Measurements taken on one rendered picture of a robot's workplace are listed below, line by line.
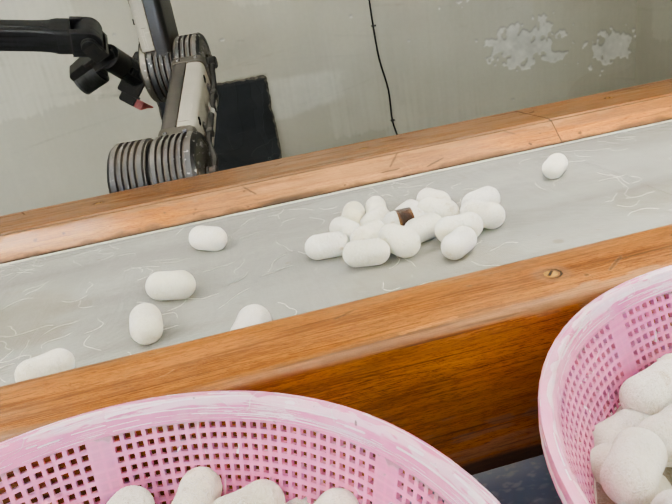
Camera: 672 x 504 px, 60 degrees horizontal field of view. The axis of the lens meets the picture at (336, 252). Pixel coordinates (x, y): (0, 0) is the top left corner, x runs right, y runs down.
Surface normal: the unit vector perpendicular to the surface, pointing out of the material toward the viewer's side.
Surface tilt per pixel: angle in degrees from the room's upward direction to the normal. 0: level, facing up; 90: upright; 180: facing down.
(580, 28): 90
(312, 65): 90
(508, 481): 0
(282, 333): 0
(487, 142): 45
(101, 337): 0
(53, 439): 75
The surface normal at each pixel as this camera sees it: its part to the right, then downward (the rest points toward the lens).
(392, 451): -0.73, 0.11
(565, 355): 0.75, -0.17
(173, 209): 0.03, -0.42
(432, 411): 0.20, 0.33
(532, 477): -0.16, -0.92
